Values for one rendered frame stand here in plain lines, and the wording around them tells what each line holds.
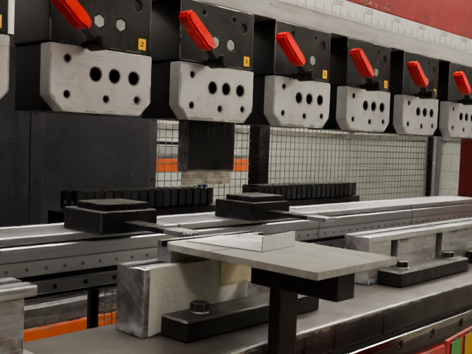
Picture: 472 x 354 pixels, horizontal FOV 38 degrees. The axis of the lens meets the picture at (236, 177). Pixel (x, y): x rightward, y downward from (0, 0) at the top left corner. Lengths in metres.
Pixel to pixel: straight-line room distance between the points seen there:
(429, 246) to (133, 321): 0.82
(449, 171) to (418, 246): 7.36
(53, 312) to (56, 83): 2.28
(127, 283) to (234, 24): 0.40
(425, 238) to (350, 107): 0.44
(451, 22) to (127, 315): 0.99
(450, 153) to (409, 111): 7.46
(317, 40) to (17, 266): 0.61
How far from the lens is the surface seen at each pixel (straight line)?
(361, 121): 1.29
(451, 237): 1.69
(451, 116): 1.60
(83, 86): 0.85
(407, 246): 1.51
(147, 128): 1.62
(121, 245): 1.24
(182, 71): 0.95
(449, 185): 8.90
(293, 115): 1.12
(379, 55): 1.35
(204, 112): 0.97
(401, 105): 1.42
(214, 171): 1.04
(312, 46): 1.17
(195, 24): 0.92
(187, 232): 1.06
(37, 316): 3.01
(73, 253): 1.18
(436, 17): 1.56
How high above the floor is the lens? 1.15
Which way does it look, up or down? 3 degrees down
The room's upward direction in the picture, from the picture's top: 2 degrees clockwise
